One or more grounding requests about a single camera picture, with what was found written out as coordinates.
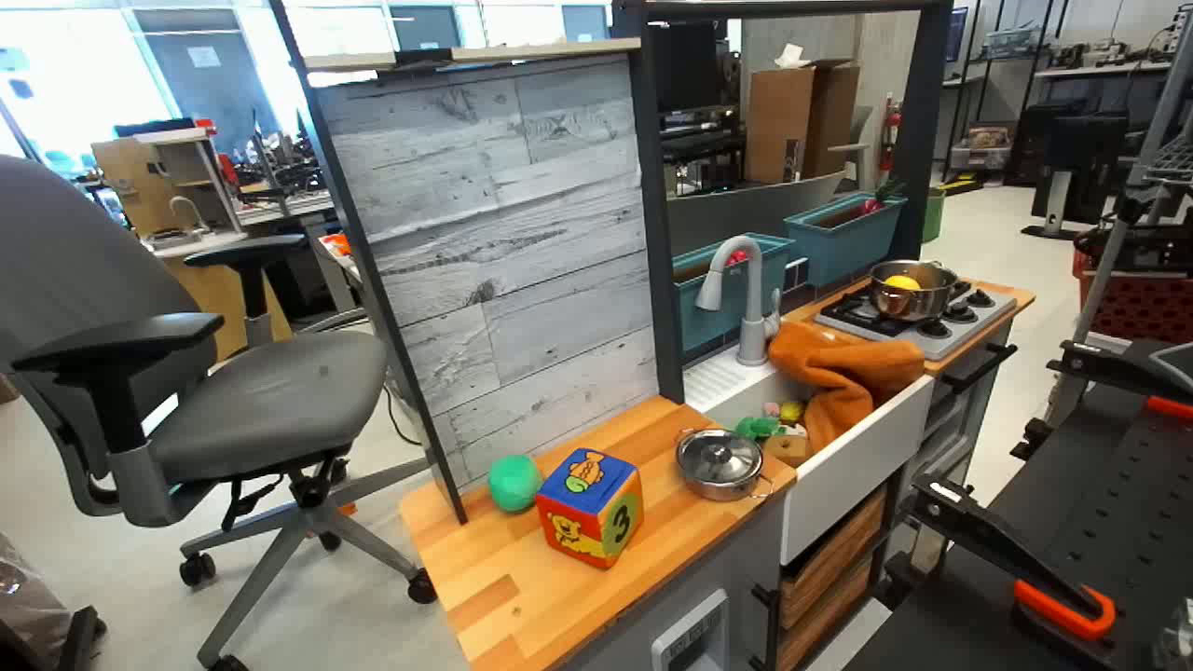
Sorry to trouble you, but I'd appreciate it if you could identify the orange terry towel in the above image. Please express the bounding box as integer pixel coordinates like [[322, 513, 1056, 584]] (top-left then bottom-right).
[[765, 318, 927, 455]]

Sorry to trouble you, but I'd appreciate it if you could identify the teal planter box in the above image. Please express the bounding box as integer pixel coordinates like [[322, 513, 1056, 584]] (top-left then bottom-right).
[[778, 193, 909, 289], [671, 230, 799, 364]]

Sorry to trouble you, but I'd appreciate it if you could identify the grey wood-print backdrop panel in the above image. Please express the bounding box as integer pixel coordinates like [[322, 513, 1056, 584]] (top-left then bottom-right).
[[309, 51, 663, 496]]

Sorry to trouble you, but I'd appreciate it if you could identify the grey toy faucet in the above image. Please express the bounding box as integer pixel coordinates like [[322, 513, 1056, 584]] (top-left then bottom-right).
[[692, 230, 781, 368]]

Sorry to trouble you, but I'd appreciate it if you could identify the green ball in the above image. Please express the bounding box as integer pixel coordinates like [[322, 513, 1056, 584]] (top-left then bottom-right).
[[486, 451, 543, 518]]

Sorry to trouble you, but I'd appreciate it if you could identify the colourful number toy cube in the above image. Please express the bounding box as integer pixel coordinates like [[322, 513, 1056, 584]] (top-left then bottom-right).
[[534, 444, 650, 575]]

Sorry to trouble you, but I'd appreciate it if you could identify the steel pot lid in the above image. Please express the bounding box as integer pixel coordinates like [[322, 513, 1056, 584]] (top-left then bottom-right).
[[671, 426, 766, 503]]

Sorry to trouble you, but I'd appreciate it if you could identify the green toy vegetable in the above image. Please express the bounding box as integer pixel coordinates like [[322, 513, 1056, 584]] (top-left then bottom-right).
[[730, 410, 781, 447]]

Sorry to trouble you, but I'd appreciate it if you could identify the grey partition board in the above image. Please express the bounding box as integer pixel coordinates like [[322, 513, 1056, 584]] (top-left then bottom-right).
[[663, 173, 872, 258]]

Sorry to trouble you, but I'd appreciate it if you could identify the tall cardboard box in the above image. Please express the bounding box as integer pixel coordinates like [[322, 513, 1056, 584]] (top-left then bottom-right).
[[743, 65, 820, 185]]

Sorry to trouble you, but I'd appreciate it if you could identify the grey toy kitchen cabinet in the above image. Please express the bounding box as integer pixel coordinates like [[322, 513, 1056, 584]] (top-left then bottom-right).
[[563, 331, 1020, 671]]

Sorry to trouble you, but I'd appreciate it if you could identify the white sink basin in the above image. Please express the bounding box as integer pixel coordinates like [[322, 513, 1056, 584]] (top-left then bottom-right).
[[683, 318, 938, 569]]

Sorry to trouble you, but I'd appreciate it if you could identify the steel cooking pot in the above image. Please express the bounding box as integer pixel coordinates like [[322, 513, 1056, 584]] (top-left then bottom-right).
[[863, 258, 963, 329]]

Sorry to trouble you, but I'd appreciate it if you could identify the brown cardboard box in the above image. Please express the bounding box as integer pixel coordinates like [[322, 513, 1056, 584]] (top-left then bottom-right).
[[804, 57, 863, 180]]

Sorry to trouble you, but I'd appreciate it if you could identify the grey office chair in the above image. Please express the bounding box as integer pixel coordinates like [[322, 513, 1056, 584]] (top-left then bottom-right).
[[0, 153, 438, 671]]

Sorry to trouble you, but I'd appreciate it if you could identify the grey stove plate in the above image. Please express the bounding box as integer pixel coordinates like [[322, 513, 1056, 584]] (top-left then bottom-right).
[[814, 277, 1020, 364]]

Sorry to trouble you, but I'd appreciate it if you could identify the red fire extinguisher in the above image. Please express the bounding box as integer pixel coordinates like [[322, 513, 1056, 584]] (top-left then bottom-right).
[[875, 93, 904, 180]]

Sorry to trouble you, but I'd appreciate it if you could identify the black burner grate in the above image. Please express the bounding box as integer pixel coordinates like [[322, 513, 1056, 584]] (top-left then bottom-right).
[[829, 278, 1000, 340]]

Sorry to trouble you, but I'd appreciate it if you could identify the tan wooden box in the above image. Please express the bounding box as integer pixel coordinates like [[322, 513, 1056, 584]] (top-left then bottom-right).
[[164, 258, 297, 364]]

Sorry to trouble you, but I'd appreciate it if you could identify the wooden shelf cabinet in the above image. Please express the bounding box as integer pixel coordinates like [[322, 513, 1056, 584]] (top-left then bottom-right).
[[90, 128, 244, 246]]

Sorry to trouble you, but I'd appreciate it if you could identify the red perforated crate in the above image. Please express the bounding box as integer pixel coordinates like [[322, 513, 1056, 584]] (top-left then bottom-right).
[[1073, 240, 1193, 348]]

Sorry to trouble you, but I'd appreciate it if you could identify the black oven handle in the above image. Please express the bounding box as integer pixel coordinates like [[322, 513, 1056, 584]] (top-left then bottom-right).
[[933, 340, 1020, 393]]

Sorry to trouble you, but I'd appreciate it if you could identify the black clamp with orange handle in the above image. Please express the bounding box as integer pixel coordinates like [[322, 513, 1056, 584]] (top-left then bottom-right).
[[909, 478, 1122, 647], [1049, 331, 1193, 431]]

